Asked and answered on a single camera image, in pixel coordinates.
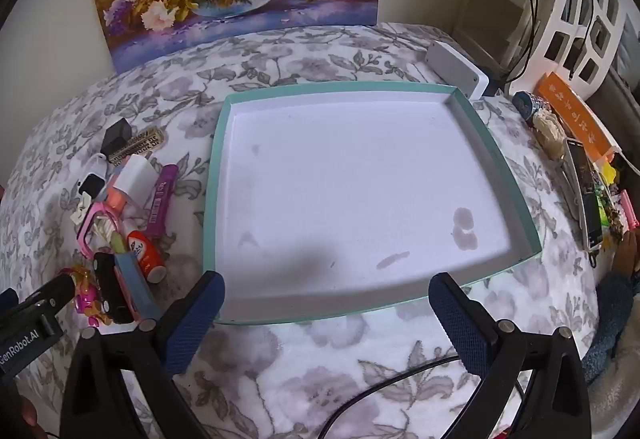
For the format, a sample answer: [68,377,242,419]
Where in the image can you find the smartphone with dark screen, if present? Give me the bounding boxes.
[565,139,604,251]

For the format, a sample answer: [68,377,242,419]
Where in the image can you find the purple lighter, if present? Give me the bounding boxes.
[145,164,179,240]

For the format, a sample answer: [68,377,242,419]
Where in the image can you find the orange white glue bottle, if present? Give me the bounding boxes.
[122,219,168,283]

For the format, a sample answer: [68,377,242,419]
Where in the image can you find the orange toy knife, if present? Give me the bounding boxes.
[105,169,142,212]

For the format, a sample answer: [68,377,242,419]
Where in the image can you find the orange long box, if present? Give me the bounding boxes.
[532,72,624,163]

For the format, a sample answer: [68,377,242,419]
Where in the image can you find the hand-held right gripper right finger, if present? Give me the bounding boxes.
[428,271,592,439]

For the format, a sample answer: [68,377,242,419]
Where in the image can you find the black cable on blanket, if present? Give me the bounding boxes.
[320,354,532,439]

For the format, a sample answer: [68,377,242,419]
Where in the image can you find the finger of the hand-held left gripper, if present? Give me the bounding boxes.
[19,270,77,316]

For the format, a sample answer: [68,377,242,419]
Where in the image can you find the white wall charger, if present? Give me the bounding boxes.
[117,155,157,200]

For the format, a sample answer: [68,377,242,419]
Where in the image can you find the black toy car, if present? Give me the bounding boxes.
[94,252,134,325]

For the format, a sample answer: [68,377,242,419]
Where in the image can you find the pink rubber band strap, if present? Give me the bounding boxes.
[76,200,123,257]

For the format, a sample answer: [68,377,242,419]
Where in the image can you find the pile of colourful trinkets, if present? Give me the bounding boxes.
[595,158,637,246]

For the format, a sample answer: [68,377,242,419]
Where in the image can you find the blue toy knife green blade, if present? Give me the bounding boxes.
[111,234,162,321]

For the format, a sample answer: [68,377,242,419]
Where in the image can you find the white smartwatch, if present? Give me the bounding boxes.
[70,154,111,225]

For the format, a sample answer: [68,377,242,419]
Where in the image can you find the white flat case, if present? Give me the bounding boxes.
[555,139,586,221]

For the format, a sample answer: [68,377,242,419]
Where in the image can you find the cream lace bundle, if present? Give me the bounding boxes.
[532,112,567,156]

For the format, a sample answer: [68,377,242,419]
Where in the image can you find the gold patterned lighter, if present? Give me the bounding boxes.
[107,128,167,159]

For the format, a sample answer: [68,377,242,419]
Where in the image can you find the small black cube box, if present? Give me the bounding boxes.
[100,118,132,155]

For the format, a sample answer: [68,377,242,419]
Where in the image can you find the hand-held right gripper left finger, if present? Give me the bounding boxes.
[59,270,227,439]

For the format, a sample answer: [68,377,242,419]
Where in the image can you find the small pink doll toy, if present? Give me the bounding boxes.
[64,266,107,329]

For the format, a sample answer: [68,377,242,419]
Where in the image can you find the grey floral blanket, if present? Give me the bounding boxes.
[0,22,640,439]

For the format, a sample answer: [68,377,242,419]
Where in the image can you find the teal shallow cardboard tray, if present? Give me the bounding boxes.
[202,82,543,326]

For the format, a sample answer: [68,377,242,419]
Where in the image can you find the blue tape roll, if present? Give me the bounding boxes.
[512,90,551,125]

